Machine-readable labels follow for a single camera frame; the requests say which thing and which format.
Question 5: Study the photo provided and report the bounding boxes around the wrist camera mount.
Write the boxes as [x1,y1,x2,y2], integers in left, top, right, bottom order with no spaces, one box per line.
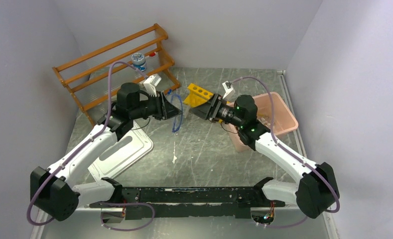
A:
[222,81,235,101]
[143,74,161,97]

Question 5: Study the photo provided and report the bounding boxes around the yellow test tube rack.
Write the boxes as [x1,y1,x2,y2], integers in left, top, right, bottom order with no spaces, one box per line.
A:
[183,83,213,108]

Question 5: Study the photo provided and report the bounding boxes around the white metal tray lid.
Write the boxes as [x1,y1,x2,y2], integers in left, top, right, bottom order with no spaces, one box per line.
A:
[88,122,153,181]

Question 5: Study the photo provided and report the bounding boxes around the blue white jar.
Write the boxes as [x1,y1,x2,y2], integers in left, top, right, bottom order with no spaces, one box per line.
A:
[131,52,147,72]

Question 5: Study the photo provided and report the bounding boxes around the blue safety goggles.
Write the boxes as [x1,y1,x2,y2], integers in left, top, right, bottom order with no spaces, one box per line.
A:
[170,94,184,133]

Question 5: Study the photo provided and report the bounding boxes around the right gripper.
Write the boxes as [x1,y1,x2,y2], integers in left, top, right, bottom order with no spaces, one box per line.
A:
[189,93,244,128]

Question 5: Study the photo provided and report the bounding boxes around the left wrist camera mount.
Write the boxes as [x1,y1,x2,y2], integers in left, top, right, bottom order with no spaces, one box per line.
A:
[143,74,161,97]

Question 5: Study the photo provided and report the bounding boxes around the orange wooden shelf rack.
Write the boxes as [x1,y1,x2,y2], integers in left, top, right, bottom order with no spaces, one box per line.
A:
[52,23,181,125]

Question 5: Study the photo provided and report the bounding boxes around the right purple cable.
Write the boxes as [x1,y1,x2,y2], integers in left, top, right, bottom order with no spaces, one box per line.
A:
[229,76,341,229]

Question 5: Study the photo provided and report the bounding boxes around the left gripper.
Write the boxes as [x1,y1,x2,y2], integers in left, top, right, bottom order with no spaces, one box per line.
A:
[130,91,182,120]

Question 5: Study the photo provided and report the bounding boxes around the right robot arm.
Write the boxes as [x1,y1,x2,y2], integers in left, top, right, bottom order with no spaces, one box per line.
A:
[190,94,340,219]

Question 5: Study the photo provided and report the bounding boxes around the pink plastic bin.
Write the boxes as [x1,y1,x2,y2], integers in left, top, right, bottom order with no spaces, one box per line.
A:
[227,92,299,153]

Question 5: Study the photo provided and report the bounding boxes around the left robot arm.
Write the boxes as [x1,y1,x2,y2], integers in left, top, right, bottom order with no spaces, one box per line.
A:
[26,83,182,226]

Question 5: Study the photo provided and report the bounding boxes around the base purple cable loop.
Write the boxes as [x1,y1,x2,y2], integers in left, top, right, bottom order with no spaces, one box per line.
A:
[100,202,157,232]

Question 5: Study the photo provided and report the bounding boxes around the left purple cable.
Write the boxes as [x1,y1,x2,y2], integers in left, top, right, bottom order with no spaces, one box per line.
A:
[26,61,151,227]

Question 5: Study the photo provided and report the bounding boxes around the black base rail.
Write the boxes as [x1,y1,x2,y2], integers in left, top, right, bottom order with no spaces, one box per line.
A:
[90,186,284,220]

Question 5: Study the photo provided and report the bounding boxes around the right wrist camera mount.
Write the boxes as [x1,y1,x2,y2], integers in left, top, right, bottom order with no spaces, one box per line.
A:
[222,81,235,101]

